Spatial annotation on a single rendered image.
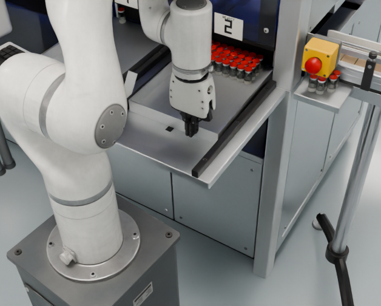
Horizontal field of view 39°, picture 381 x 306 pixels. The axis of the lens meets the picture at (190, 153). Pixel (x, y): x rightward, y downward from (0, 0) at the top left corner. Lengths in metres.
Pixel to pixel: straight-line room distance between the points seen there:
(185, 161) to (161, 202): 0.89
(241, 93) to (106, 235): 0.60
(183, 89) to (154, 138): 0.18
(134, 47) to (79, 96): 0.87
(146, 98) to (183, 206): 0.72
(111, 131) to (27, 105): 0.13
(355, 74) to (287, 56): 0.20
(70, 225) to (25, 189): 1.52
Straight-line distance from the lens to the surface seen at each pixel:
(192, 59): 1.11
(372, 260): 2.24
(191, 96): 1.18
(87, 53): 0.79
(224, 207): 1.92
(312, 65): 1.35
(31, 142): 0.93
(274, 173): 1.68
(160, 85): 1.47
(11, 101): 0.87
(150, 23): 1.14
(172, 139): 1.30
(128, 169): 2.11
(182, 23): 1.08
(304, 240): 2.24
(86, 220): 0.99
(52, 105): 0.81
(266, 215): 1.83
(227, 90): 1.45
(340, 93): 1.48
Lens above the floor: 1.75
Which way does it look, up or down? 43 degrees down
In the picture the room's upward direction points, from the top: 2 degrees counter-clockwise
